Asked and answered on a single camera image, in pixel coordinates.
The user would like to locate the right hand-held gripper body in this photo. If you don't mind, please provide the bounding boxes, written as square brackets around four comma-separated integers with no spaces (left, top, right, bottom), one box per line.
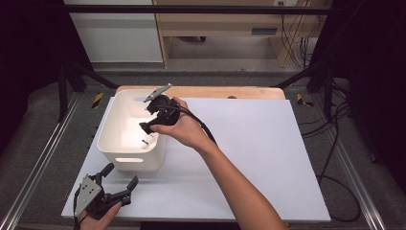
[143,82,182,127]

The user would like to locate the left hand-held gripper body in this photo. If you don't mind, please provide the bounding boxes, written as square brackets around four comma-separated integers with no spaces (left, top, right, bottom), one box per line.
[74,173,132,220]

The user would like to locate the white plastic bin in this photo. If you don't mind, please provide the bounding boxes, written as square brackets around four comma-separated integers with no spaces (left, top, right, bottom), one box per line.
[96,88,169,173]

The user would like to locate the person's right hand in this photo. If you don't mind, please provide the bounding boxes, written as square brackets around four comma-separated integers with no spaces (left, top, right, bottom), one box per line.
[149,97,214,153]

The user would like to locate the person's left hand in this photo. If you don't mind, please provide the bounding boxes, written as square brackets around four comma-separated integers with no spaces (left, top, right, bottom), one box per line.
[78,202,123,230]

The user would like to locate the yellow black tape marker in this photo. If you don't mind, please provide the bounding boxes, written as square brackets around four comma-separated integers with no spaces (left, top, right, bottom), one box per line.
[296,93,315,108]
[91,92,105,109]

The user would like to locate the wooden table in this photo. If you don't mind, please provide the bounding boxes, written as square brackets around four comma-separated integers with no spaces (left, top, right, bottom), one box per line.
[114,84,286,100]

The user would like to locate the white cabinet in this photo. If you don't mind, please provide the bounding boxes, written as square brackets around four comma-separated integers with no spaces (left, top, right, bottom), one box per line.
[63,0,164,63]

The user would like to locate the black metal stand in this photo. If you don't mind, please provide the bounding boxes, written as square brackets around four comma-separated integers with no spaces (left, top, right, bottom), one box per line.
[271,61,336,123]
[56,60,119,123]

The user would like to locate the white board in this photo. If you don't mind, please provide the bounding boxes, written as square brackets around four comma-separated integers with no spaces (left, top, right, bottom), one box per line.
[60,96,332,223]

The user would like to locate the wooden desk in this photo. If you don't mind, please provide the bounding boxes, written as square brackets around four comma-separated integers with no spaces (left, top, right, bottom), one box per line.
[152,0,329,69]

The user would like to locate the black horizontal bar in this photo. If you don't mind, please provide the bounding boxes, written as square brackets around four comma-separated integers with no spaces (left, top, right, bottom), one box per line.
[63,4,336,15]

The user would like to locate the grey desk label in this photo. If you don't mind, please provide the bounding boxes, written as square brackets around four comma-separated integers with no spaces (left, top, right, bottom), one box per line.
[251,27,278,35]

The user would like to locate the black curtain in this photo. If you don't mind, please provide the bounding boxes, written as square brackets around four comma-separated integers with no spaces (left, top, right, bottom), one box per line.
[0,0,94,154]
[309,0,406,193]

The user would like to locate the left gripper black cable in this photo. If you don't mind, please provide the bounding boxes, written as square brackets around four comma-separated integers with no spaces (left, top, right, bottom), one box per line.
[73,188,89,230]

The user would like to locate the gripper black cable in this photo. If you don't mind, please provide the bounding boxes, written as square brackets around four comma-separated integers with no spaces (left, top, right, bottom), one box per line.
[164,104,218,148]
[73,188,89,230]

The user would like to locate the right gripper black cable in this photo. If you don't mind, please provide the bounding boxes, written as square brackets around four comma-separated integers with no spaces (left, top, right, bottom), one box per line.
[164,104,218,148]

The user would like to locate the aluminium rail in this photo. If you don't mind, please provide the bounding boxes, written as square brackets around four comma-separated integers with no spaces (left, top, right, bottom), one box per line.
[310,95,387,230]
[0,92,80,230]

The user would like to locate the hanging black cables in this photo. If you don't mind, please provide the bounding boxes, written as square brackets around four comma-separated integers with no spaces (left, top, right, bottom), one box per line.
[280,13,318,69]

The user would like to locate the black floor cables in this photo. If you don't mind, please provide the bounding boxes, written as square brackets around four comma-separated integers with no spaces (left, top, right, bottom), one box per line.
[301,82,362,223]

